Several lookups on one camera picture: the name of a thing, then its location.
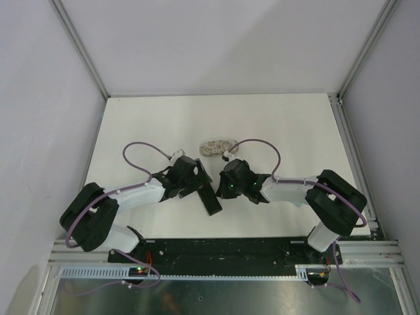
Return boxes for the white slotted cable duct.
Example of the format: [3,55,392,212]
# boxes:
[58,264,322,282]

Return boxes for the aluminium corner post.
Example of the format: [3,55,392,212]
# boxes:
[336,0,400,99]
[49,0,110,100]

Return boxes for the black rectangular glasses case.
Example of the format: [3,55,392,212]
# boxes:
[197,183,222,216]

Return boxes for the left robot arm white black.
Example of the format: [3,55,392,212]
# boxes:
[60,156,221,263]

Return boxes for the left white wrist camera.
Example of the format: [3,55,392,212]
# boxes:
[169,149,185,162]

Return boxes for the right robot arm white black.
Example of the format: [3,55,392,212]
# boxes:
[216,159,368,263]

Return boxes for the left aluminium corner post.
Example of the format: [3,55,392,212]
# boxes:
[49,0,110,100]

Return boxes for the right aluminium corner post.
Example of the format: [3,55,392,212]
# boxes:
[336,0,400,99]

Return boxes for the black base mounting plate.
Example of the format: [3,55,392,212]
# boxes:
[108,237,343,275]

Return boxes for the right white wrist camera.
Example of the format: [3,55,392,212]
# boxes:
[222,152,232,162]

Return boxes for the patterned glasses case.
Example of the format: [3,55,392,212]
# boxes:
[199,139,238,157]

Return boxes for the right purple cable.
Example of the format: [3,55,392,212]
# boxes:
[226,138,368,303]

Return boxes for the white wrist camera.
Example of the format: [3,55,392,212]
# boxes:
[169,149,185,162]
[222,152,232,162]

